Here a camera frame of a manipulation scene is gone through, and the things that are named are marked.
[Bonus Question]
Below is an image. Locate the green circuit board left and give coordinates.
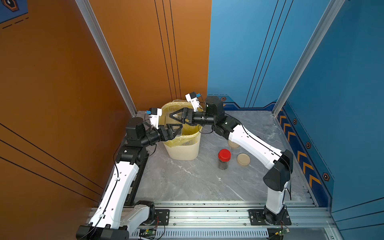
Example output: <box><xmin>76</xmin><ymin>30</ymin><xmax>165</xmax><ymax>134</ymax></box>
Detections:
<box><xmin>138</xmin><ymin>229</ymin><xmax>157</xmax><ymax>240</ymax></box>

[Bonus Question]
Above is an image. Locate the glass jar with tea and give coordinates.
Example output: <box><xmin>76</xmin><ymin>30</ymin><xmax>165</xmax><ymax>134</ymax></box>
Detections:
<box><xmin>264</xmin><ymin>125</ymin><xmax>282</xmax><ymax>143</ymax></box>

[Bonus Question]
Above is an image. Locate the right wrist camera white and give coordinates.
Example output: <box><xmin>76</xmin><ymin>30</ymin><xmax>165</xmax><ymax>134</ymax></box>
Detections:
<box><xmin>185</xmin><ymin>92</ymin><xmax>201</xmax><ymax>112</ymax></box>

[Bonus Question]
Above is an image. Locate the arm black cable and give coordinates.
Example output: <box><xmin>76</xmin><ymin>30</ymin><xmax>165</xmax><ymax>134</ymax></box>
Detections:
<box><xmin>83</xmin><ymin>119</ymin><xmax>160</xmax><ymax>240</ymax></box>
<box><xmin>197</xmin><ymin>113</ymin><xmax>293</xmax><ymax>200</ymax></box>

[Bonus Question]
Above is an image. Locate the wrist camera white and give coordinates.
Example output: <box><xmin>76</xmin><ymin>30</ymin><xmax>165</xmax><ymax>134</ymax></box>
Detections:
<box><xmin>146</xmin><ymin>108</ymin><xmax>163</xmax><ymax>129</ymax></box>
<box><xmin>185</xmin><ymin>92</ymin><xmax>201</xmax><ymax>112</ymax></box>

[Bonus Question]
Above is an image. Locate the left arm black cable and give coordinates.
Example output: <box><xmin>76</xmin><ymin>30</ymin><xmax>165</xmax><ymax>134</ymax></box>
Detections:
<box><xmin>83</xmin><ymin>119</ymin><xmax>160</xmax><ymax>240</ymax></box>

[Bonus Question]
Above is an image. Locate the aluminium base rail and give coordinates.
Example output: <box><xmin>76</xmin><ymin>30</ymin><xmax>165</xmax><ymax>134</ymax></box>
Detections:
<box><xmin>131</xmin><ymin>201</ymin><xmax>343</xmax><ymax>240</ymax></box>

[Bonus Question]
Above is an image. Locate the aluminium corner post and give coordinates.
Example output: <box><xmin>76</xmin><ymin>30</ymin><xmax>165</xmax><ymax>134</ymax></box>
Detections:
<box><xmin>272</xmin><ymin>0</ymin><xmax>345</xmax><ymax>117</ymax></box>
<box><xmin>75</xmin><ymin>0</ymin><xmax>138</xmax><ymax>117</ymax></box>

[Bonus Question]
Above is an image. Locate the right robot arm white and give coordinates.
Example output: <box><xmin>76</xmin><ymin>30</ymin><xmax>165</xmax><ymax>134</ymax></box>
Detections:
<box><xmin>169</xmin><ymin>96</ymin><xmax>294</xmax><ymax>225</ymax></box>

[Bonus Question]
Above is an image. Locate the black white checkerboard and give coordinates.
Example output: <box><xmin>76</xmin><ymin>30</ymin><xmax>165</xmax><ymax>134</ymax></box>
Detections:
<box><xmin>124</xmin><ymin>150</ymin><xmax>149</xmax><ymax>207</ymax></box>

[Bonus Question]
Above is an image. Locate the cream waste basket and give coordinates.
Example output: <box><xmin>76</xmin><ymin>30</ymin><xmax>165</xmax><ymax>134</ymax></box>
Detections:
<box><xmin>163</xmin><ymin>100</ymin><xmax>201</xmax><ymax>161</ymax></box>

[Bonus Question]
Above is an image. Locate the beige jar lid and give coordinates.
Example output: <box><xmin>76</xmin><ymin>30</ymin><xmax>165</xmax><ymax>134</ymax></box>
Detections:
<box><xmin>237</xmin><ymin>153</ymin><xmax>251</xmax><ymax>167</ymax></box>
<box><xmin>228</xmin><ymin>140</ymin><xmax>239</xmax><ymax>149</ymax></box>

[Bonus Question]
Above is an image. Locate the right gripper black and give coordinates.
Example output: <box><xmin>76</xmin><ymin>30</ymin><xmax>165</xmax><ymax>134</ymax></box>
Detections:
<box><xmin>171</xmin><ymin>108</ymin><xmax>218</xmax><ymax>127</ymax></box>

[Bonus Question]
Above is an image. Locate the glass jar red lid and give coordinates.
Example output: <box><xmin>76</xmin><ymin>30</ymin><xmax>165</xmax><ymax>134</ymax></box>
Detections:
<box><xmin>218</xmin><ymin>149</ymin><xmax>231</xmax><ymax>170</ymax></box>

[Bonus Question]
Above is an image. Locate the aluminium corner post left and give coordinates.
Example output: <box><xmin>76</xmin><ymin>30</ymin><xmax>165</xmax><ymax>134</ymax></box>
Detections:
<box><xmin>75</xmin><ymin>0</ymin><xmax>138</xmax><ymax>117</ymax></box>

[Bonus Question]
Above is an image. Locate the green circuit board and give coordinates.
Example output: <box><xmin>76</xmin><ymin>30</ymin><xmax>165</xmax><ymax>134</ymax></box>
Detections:
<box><xmin>138</xmin><ymin>229</ymin><xmax>157</xmax><ymax>240</ymax></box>
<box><xmin>275</xmin><ymin>228</ymin><xmax>290</xmax><ymax>238</ymax></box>

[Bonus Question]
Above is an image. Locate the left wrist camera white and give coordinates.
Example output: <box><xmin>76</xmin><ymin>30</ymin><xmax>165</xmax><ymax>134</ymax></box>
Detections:
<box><xmin>146</xmin><ymin>108</ymin><xmax>163</xmax><ymax>129</ymax></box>

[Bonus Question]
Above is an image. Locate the aluminium corner post right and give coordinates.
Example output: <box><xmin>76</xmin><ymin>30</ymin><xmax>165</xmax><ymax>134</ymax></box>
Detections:
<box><xmin>272</xmin><ymin>0</ymin><xmax>345</xmax><ymax>117</ymax></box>

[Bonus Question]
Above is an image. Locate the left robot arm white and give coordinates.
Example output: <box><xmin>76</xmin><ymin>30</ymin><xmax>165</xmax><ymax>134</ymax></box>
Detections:
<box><xmin>76</xmin><ymin>117</ymin><xmax>183</xmax><ymax>240</ymax></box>

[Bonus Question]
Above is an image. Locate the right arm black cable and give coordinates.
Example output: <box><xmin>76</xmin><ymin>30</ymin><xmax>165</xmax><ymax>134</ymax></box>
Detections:
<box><xmin>197</xmin><ymin>113</ymin><xmax>293</xmax><ymax>200</ymax></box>

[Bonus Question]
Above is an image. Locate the green circuit board right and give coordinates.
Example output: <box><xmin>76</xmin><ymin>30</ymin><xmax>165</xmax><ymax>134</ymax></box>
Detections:
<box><xmin>275</xmin><ymin>228</ymin><xmax>290</xmax><ymax>238</ymax></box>

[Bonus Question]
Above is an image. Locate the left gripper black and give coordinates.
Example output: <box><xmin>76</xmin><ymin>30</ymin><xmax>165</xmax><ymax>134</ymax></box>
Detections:
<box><xmin>139</xmin><ymin>124</ymin><xmax>181</xmax><ymax>149</ymax></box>

